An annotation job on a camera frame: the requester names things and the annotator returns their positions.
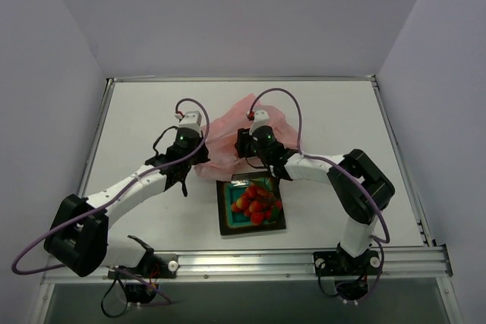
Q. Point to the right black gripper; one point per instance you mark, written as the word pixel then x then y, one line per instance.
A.
pixel 277 167

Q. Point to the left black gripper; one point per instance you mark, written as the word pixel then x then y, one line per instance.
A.
pixel 178 174

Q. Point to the pink plastic bag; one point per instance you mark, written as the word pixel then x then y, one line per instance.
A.
pixel 222 138

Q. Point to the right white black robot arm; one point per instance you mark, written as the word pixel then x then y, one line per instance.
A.
pixel 361 187

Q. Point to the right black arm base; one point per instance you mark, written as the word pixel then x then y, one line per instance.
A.
pixel 356 277

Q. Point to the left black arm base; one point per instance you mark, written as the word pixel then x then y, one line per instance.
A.
pixel 140 285

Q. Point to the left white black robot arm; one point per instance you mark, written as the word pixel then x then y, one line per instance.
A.
pixel 81 240

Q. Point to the square green black plate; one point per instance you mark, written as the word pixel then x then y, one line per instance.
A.
pixel 223 202

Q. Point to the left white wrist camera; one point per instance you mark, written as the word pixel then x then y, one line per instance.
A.
pixel 191 120

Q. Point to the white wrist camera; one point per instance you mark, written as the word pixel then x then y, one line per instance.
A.
pixel 191 120
pixel 259 118

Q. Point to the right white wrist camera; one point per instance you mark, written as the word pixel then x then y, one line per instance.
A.
pixel 259 118

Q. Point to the aluminium front rail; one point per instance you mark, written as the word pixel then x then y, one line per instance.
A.
pixel 296 265

